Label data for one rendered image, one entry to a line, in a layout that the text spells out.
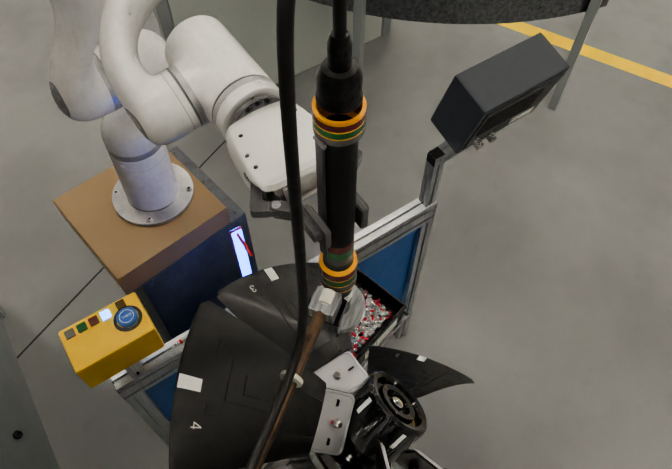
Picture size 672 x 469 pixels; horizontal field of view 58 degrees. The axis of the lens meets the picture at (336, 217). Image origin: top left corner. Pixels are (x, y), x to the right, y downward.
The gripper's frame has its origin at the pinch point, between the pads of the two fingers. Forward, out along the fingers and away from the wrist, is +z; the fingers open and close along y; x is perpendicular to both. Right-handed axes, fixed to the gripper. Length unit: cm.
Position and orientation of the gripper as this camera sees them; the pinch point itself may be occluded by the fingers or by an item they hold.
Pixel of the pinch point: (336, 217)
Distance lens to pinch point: 60.1
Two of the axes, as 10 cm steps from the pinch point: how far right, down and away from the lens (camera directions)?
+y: -8.3, 4.6, -3.1
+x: 0.0, -5.6, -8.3
